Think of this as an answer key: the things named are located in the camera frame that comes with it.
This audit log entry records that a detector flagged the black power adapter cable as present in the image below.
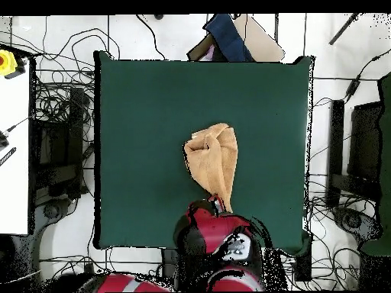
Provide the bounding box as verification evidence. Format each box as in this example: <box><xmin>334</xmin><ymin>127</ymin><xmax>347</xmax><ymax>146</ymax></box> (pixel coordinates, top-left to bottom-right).
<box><xmin>343</xmin><ymin>47</ymin><xmax>391</xmax><ymax>103</ymax></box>

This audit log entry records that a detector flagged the black rod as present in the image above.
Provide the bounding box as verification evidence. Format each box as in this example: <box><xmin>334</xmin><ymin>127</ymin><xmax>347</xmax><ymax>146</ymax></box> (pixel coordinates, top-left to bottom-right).
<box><xmin>328</xmin><ymin>12</ymin><xmax>362</xmax><ymax>46</ymax></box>

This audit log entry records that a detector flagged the black ribbed strip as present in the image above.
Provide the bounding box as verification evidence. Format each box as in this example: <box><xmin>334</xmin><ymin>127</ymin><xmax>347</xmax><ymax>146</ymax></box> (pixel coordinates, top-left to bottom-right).
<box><xmin>0</xmin><ymin>146</ymin><xmax>17</xmax><ymax>167</ymax></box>

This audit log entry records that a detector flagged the yellow emergency stop button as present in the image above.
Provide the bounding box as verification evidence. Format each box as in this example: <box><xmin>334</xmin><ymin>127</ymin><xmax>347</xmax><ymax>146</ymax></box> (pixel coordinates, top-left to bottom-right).
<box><xmin>0</xmin><ymin>49</ymin><xmax>27</xmax><ymax>80</ymax></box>

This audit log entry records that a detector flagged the small black device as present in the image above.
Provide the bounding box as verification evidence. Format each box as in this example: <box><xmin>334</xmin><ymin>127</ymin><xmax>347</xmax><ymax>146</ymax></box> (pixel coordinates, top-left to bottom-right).
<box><xmin>0</xmin><ymin>129</ymin><xmax>11</xmax><ymax>151</ymax></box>

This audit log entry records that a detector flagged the pink cloth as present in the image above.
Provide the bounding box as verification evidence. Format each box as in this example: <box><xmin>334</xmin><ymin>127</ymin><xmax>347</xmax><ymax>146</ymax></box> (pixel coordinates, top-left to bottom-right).
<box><xmin>199</xmin><ymin>44</ymin><xmax>215</xmax><ymax>62</ymax></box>

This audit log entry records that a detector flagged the white table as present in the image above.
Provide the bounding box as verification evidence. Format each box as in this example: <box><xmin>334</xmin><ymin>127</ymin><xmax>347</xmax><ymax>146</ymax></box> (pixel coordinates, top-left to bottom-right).
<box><xmin>0</xmin><ymin>56</ymin><xmax>31</xmax><ymax>236</ymax></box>

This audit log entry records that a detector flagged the dark green table cloth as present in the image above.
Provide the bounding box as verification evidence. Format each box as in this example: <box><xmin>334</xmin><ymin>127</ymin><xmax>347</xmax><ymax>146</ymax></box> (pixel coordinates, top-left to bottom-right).
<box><xmin>92</xmin><ymin>50</ymin><xmax>315</xmax><ymax>257</ymax></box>

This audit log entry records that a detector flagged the brown cardboard box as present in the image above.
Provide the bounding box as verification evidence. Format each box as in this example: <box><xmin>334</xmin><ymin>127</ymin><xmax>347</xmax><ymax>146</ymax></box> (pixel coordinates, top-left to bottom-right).
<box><xmin>186</xmin><ymin>13</ymin><xmax>286</xmax><ymax>63</ymax></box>

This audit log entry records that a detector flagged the dark blue cloth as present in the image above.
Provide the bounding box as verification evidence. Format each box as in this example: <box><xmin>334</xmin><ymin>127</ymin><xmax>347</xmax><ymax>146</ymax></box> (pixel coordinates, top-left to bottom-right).
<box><xmin>203</xmin><ymin>13</ymin><xmax>255</xmax><ymax>63</ymax></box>

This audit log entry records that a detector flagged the tan terry towel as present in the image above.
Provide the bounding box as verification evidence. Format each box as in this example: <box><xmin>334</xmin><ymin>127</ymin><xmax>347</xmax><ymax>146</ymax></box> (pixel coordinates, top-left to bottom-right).
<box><xmin>183</xmin><ymin>122</ymin><xmax>239</xmax><ymax>214</ymax></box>

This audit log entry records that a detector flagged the black stand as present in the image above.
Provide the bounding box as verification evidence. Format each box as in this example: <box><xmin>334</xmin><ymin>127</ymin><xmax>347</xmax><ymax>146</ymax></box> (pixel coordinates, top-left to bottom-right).
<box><xmin>32</xmin><ymin>86</ymin><xmax>86</xmax><ymax>201</ymax></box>
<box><xmin>325</xmin><ymin>99</ymin><xmax>383</xmax><ymax>208</ymax></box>

